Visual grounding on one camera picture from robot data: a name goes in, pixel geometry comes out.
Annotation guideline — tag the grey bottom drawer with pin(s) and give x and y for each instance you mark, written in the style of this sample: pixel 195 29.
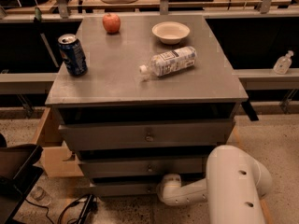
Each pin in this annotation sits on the grey bottom drawer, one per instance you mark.
pixel 125 185

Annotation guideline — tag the grey drawer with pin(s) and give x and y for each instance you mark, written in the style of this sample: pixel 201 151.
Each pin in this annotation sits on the grey drawer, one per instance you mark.
pixel 98 136
pixel 143 166
pixel 125 185

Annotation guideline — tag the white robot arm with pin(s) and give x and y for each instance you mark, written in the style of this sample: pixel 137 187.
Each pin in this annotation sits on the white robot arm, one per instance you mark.
pixel 234 185

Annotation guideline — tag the grey three-drawer cabinet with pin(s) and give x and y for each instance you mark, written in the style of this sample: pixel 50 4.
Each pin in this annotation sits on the grey three-drawer cabinet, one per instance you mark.
pixel 112 90

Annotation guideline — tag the grey top drawer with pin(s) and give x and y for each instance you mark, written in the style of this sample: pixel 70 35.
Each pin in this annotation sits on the grey top drawer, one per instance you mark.
pixel 98 136

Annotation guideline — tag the grey middle drawer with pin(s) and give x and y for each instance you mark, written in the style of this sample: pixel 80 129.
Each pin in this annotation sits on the grey middle drawer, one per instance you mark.
pixel 143 166

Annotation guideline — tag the clear plastic water bottle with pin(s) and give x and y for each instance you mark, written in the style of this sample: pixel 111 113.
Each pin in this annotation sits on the clear plastic water bottle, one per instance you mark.
pixel 170 62

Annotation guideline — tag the white paper bowl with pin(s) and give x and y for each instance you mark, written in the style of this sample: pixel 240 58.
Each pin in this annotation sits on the white paper bowl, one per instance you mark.
pixel 170 32

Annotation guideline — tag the blue soda can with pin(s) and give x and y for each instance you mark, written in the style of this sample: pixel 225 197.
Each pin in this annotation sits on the blue soda can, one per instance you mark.
pixel 73 55

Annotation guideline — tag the red apple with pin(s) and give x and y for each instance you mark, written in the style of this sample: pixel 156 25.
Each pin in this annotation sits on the red apple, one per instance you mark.
pixel 111 23

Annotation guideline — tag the clear plastic cup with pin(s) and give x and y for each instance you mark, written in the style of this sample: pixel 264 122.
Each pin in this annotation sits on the clear plastic cup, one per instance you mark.
pixel 41 197

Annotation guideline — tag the black chair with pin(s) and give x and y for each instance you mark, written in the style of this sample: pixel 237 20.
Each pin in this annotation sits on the black chair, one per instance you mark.
pixel 18 175

